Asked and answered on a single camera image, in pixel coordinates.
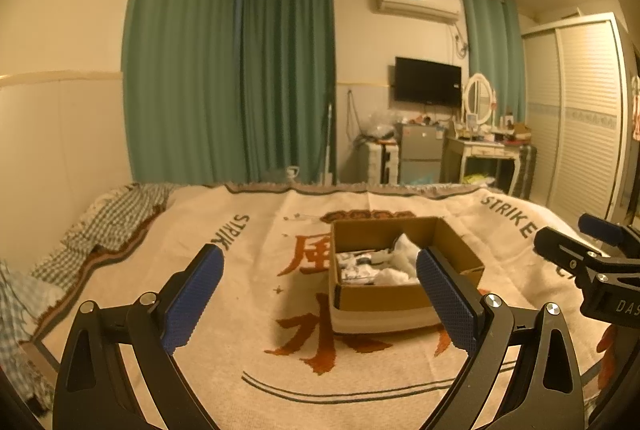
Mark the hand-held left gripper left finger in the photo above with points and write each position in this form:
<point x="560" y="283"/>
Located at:
<point x="192" y="300"/>

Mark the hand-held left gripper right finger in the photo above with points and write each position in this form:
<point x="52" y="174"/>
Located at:
<point x="447" y="300"/>

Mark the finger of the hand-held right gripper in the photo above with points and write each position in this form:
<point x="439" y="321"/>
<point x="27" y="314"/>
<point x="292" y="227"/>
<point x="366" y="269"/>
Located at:
<point x="555" y="245"/>
<point x="602" y="227"/>

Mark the white cloth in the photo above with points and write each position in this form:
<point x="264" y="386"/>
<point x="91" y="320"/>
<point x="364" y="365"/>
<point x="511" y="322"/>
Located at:
<point x="400" y="260"/>

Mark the brown cardboard box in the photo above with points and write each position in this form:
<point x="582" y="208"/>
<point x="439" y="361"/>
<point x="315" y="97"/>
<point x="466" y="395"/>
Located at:
<point x="380" y="300"/>

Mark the floral tissue packet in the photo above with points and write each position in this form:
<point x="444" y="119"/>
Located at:
<point x="357" y="267"/>

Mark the cream printed blanket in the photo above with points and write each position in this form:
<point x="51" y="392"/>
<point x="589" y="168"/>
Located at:
<point x="200" y="385"/>

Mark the white slatted wardrobe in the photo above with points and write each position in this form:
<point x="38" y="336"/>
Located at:
<point x="580" y="120"/>

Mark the green checkered bedding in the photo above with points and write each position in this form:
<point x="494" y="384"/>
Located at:
<point x="110" y="220"/>

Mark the white dressing table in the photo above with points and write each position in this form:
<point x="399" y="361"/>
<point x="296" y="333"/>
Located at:
<point x="480" y="151"/>

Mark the hanging red white garment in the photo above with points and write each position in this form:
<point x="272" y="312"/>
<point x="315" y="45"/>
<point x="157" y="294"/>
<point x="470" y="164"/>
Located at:
<point x="636" y="110"/>

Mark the white suitcase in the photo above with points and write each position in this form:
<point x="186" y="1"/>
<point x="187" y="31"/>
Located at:
<point x="382" y="163"/>

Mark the small grey fridge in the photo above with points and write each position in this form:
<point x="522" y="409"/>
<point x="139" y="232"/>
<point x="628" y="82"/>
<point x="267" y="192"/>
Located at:
<point x="420" y="150"/>

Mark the small white charger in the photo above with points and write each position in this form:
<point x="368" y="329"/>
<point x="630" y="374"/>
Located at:
<point x="292" y="174"/>

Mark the white oval mirror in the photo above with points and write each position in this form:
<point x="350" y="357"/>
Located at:
<point x="479" y="99"/>

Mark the clear plastic bag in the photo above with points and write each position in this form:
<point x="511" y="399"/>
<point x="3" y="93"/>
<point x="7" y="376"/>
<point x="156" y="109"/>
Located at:
<point x="380" y="125"/>

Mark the white mop pole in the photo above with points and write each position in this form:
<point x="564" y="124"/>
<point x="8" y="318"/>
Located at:
<point x="326" y="150"/>

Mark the narrow green curtain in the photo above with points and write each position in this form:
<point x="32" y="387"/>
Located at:
<point x="492" y="55"/>

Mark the dark green curtain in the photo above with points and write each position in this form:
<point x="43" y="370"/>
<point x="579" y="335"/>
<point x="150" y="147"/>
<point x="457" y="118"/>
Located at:
<point x="287" y="80"/>

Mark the wide green curtain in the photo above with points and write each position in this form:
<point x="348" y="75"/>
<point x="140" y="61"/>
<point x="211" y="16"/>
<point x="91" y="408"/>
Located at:
<point x="185" y="60"/>

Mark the white air conditioner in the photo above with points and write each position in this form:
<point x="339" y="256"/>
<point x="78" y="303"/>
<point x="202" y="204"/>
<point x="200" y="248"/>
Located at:
<point x="417" y="3"/>

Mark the black wall television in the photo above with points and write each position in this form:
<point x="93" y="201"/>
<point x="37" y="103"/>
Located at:
<point x="427" y="80"/>

